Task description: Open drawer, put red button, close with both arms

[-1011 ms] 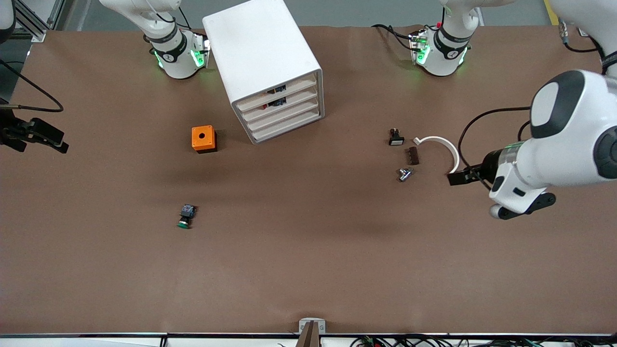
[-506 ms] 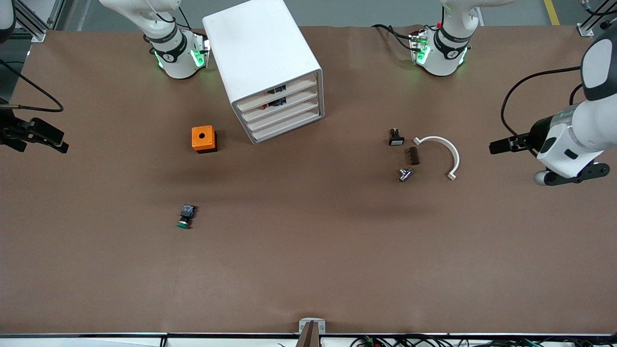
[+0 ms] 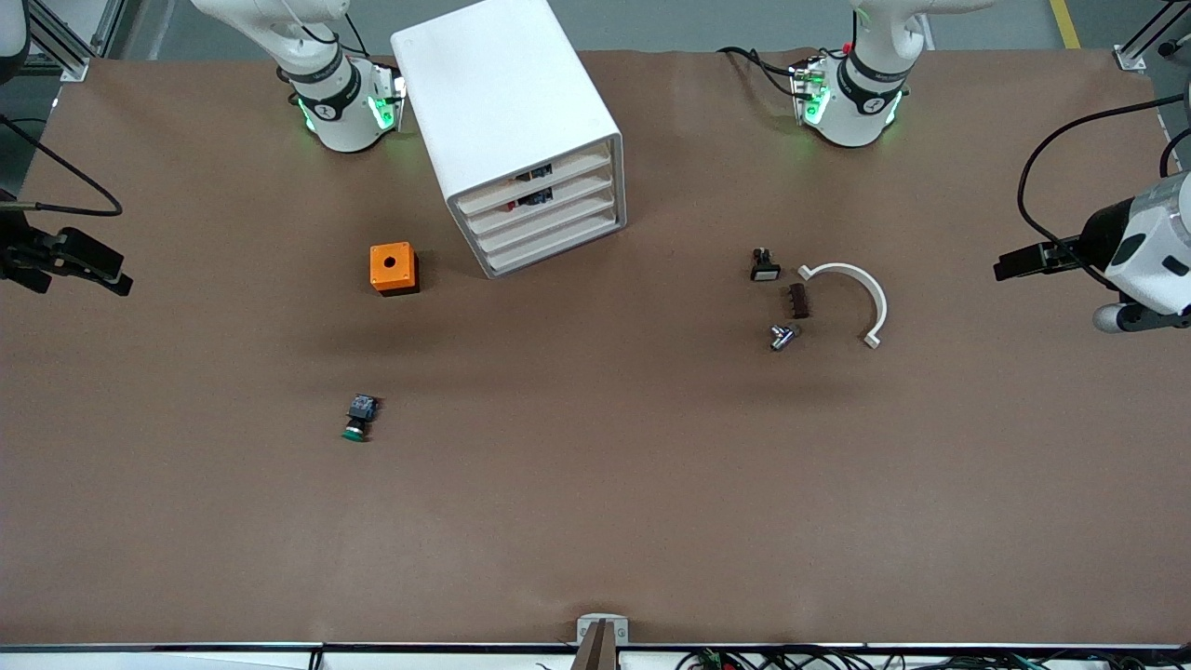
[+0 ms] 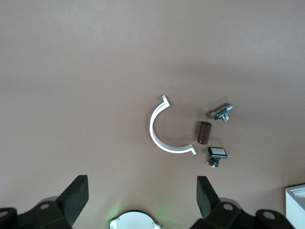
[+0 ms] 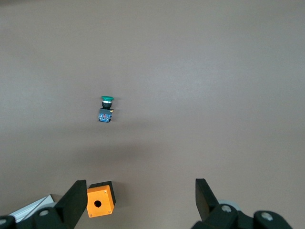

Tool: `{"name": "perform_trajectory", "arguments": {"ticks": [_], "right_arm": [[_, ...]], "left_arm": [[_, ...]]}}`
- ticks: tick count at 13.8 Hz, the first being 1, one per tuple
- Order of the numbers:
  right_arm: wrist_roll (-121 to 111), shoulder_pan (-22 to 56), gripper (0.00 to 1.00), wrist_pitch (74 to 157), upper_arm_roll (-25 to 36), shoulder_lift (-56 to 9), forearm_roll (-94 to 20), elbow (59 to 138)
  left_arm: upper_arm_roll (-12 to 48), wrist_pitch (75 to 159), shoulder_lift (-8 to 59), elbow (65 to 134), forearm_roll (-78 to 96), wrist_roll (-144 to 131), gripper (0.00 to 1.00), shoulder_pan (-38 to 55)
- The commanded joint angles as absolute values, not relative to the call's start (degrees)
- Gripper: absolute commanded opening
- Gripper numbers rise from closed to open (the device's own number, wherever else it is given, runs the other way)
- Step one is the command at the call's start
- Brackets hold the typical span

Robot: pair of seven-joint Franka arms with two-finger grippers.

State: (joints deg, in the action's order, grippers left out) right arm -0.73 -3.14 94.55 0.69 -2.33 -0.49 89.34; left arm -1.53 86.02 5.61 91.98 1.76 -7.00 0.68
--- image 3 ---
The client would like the grey metal bracket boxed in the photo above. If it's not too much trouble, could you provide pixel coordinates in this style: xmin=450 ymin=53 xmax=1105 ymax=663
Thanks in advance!
xmin=576 ymin=613 xmax=630 ymax=646

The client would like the orange button enclosure box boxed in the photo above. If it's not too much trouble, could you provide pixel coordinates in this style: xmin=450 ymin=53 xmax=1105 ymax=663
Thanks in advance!
xmin=369 ymin=242 xmax=421 ymax=297

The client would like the white curved plastic arc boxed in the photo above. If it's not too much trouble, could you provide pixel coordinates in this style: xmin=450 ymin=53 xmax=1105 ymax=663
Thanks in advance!
xmin=797 ymin=262 xmax=889 ymax=350

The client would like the black cable bundle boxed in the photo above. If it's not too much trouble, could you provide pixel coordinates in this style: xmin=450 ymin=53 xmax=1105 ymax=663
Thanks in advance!
xmin=675 ymin=647 xmax=1191 ymax=670

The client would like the black cable at arm base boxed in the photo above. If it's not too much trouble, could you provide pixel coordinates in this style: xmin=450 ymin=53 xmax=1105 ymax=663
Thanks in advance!
xmin=716 ymin=45 xmax=803 ymax=99

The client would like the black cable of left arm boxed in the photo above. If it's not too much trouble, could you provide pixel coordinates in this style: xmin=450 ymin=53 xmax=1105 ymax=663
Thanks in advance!
xmin=1017 ymin=93 xmax=1191 ymax=285

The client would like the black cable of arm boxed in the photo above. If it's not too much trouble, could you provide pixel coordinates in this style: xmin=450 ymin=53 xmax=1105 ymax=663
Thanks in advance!
xmin=1017 ymin=93 xmax=1191 ymax=285
xmin=0 ymin=114 xmax=125 ymax=218

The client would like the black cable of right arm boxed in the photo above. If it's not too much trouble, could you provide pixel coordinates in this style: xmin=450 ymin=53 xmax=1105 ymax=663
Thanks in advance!
xmin=0 ymin=114 xmax=125 ymax=218

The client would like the aluminium frame profile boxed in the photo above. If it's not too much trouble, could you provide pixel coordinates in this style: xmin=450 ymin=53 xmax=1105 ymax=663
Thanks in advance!
xmin=28 ymin=0 xmax=94 ymax=83
xmin=1115 ymin=0 xmax=1191 ymax=74

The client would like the brown camera post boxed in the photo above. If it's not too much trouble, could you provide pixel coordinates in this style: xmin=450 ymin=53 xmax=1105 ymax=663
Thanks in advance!
xmin=569 ymin=621 xmax=619 ymax=670

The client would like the green push button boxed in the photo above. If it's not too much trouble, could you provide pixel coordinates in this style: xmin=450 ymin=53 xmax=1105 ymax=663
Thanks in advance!
xmin=341 ymin=394 xmax=379 ymax=442

